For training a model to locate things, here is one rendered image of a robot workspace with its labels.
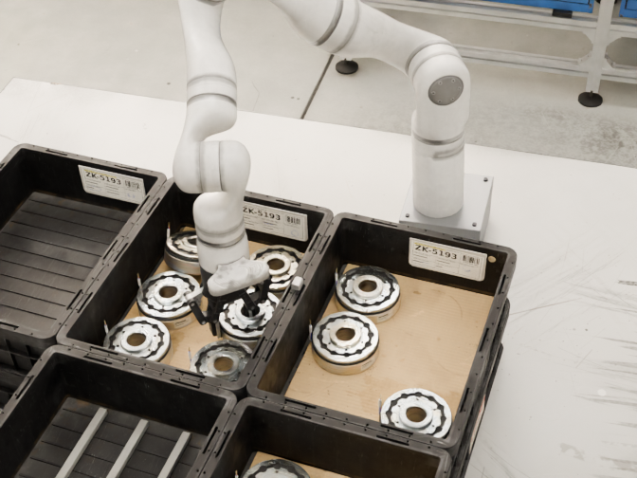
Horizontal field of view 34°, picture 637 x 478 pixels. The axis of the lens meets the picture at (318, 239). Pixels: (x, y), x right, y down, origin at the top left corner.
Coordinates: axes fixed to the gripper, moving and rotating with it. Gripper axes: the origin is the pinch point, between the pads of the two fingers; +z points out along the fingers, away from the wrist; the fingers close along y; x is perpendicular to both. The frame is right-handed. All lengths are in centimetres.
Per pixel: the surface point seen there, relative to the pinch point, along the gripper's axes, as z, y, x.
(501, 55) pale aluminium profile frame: 72, -140, -135
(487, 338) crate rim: -7.4, -29.7, 25.9
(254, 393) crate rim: -7.6, 4.1, 20.4
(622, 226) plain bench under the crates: 16, -80, -4
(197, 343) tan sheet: 2.4, 6.0, -0.3
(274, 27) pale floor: 86, -89, -206
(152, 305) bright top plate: -0.5, 10.3, -8.5
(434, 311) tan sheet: 2.6, -30.4, 10.1
